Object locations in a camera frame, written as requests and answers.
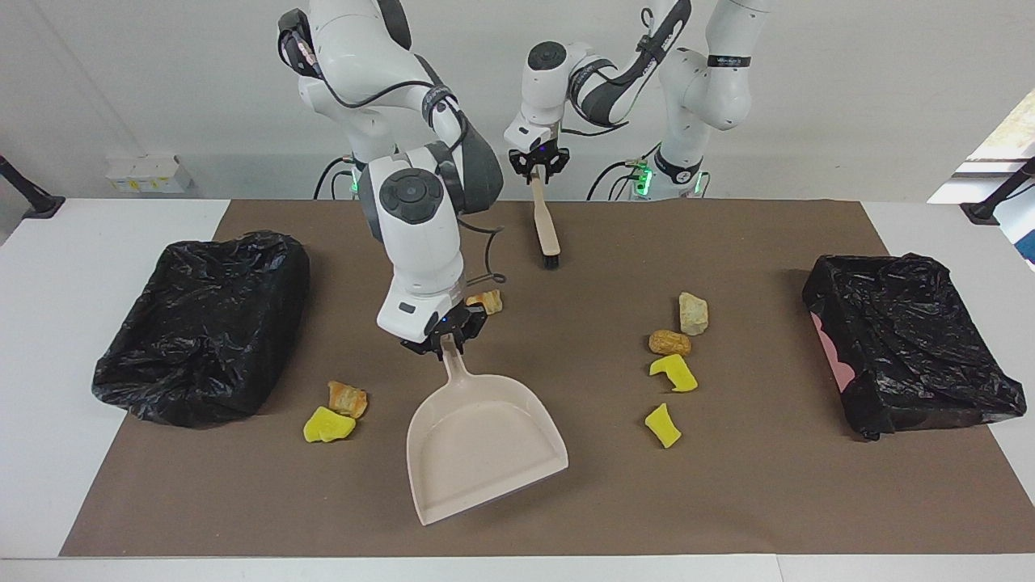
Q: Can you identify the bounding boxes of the beige brush with black bristles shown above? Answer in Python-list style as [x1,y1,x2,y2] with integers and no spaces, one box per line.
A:
[530,176,563,270]

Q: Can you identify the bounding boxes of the beige plastic dustpan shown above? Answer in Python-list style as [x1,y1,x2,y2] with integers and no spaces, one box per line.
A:
[405,338,569,527]

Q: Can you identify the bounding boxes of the brown bun piece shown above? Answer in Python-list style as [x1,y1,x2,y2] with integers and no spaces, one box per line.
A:
[648,329,693,357]

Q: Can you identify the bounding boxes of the pale-ended croissant piece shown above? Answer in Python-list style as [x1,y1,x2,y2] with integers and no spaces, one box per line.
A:
[678,292,710,337]

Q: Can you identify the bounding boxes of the notched yellow sponge piece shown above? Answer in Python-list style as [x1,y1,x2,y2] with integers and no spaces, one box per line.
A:
[648,353,699,394]

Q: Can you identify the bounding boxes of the yellow sponge wedge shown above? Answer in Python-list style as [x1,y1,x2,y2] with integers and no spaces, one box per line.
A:
[644,403,682,449]

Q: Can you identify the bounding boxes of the black plastic trash bag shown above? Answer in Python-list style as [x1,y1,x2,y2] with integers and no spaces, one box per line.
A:
[802,253,1028,441]
[91,230,311,429]

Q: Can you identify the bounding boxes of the pink bin box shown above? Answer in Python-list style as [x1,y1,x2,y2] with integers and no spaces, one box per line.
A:
[811,314,855,390]

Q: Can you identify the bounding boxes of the brown table mat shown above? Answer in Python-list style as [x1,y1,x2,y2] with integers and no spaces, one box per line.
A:
[59,200,1035,559]

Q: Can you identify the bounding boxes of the black stand foot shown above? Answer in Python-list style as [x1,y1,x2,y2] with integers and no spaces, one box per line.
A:
[960,156,1035,226]
[0,155,65,221]

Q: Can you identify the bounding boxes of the black base power cable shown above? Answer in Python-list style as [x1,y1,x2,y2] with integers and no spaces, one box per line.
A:
[588,160,644,200]
[314,156,357,200]

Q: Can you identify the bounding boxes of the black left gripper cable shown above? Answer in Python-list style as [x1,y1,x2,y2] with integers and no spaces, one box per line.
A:
[558,8,688,138]

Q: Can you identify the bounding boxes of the white wall socket box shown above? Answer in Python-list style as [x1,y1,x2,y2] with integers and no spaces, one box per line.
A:
[105,155,195,195]

